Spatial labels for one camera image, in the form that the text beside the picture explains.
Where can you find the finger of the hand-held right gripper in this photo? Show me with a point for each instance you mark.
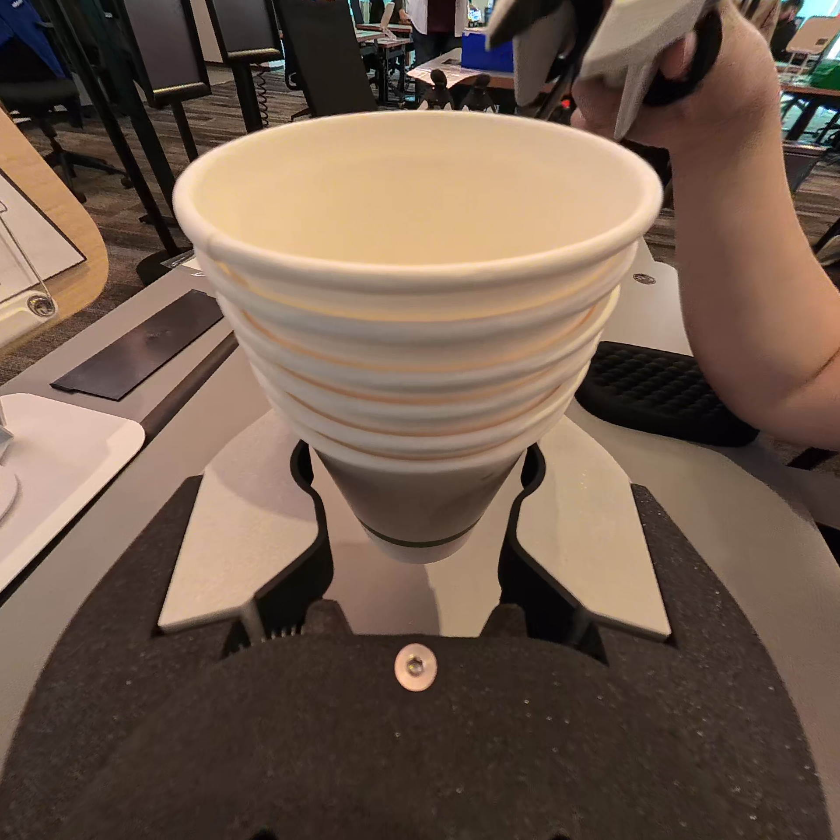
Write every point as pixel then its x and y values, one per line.
pixel 525 16
pixel 541 59

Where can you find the person's right hand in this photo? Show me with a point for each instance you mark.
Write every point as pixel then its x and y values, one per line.
pixel 728 79

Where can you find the white stand base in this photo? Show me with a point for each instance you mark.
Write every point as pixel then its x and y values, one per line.
pixel 65 459

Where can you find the black office chair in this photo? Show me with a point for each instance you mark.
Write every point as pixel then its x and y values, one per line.
pixel 33 98
pixel 328 59

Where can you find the black wrist rest pad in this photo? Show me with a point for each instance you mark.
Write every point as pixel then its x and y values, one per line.
pixel 663 394

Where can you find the blue plastic bin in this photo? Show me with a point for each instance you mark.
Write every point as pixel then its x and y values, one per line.
pixel 485 52

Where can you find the green box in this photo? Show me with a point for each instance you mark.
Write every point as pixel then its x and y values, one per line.
pixel 825 73

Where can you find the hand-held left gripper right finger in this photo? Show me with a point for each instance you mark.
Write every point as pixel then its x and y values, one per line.
pixel 590 538

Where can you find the wooden instruction board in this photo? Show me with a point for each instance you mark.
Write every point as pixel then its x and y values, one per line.
pixel 59 249

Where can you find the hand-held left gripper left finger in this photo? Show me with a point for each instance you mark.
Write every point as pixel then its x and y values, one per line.
pixel 236 531

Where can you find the black framed sign easel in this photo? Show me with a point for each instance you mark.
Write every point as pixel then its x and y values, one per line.
pixel 243 33
pixel 167 46

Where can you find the blue jacket white stripes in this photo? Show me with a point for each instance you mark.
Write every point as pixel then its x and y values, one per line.
pixel 26 33

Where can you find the person's right forearm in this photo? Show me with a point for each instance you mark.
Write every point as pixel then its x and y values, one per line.
pixel 754 275

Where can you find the black flat plate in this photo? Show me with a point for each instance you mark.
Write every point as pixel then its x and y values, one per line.
pixel 138 348

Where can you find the idle black white gripper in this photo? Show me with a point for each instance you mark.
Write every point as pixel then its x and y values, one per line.
pixel 438 92
pixel 477 95

